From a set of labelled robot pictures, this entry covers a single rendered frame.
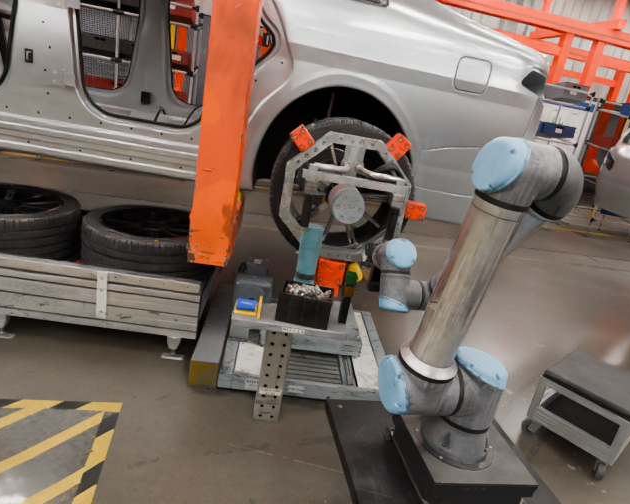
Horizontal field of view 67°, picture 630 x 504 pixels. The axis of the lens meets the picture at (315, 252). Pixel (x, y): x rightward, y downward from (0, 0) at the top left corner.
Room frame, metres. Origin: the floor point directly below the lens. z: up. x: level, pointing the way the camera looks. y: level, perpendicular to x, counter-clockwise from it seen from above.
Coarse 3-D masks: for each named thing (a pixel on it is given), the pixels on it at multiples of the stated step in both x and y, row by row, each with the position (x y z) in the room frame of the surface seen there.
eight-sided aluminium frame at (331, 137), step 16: (320, 144) 1.99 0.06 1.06; (352, 144) 2.01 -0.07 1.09; (368, 144) 2.01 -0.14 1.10; (384, 144) 2.02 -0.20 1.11; (304, 160) 1.99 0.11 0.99; (384, 160) 2.02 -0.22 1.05; (288, 176) 1.98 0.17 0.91; (288, 192) 1.98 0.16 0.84; (288, 208) 1.98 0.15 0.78; (400, 208) 2.04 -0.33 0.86; (288, 224) 1.98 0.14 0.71; (400, 224) 2.04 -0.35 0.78; (368, 240) 2.08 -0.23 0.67; (336, 256) 2.01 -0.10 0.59; (352, 256) 2.01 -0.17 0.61
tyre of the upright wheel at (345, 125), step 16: (320, 128) 2.07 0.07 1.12; (336, 128) 2.08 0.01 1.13; (352, 128) 2.09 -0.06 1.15; (368, 128) 2.10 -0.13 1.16; (288, 144) 2.08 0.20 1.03; (288, 160) 2.06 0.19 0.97; (400, 160) 2.11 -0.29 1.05; (272, 176) 2.06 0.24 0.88; (272, 192) 2.06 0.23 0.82; (272, 208) 2.06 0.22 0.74; (288, 240) 2.07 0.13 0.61
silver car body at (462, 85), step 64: (0, 0) 3.85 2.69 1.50; (64, 0) 2.27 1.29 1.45; (320, 0) 2.38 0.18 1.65; (384, 0) 2.44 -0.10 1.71; (0, 64) 3.60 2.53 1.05; (64, 64) 2.26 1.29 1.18; (256, 64) 2.38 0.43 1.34; (320, 64) 2.37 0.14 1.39; (384, 64) 2.40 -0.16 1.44; (448, 64) 2.43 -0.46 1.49; (512, 64) 2.46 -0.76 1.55; (0, 128) 2.22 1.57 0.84; (64, 128) 2.25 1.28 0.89; (128, 128) 2.30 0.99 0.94; (192, 128) 2.36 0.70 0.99; (256, 128) 2.34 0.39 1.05; (448, 128) 2.44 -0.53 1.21; (512, 128) 2.48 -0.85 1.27; (448, 192) 2.45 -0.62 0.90
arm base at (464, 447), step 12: (432, 420) 1.14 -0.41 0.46; (444, 420) 1.11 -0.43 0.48; (432, 432) 1.11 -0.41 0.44; (444, 432) 1.09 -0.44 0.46; (456, 432) 1.08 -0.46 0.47; (468, 432) 1.08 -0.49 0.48; (480, 432) 1.08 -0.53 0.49; (432, 444) 1.09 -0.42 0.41; (444, 444) 1.09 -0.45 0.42; (456, 444) 1.07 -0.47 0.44; (468, 444) 1.07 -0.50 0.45; (480, 444) 1.08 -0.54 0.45; (444, 456) 1.07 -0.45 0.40; (456, 456) 1.06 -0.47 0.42; (468, 456) 1.06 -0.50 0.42; (480, 456) 1.07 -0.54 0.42
